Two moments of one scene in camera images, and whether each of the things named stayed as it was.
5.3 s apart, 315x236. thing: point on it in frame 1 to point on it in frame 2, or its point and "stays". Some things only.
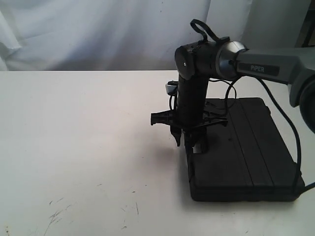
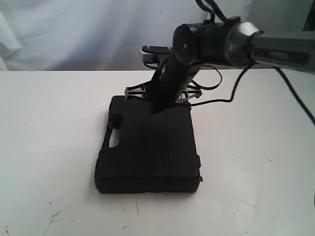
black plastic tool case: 251,159 to 142,152
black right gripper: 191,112 to 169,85
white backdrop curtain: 132,35 stays
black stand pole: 308,28 stays
